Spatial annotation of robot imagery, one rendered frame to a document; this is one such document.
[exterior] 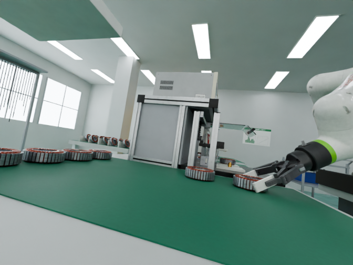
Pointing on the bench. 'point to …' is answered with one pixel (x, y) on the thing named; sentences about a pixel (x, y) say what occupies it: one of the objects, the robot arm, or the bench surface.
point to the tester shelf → (199, 104)
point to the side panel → (157, 134)
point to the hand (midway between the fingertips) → (250, 181)
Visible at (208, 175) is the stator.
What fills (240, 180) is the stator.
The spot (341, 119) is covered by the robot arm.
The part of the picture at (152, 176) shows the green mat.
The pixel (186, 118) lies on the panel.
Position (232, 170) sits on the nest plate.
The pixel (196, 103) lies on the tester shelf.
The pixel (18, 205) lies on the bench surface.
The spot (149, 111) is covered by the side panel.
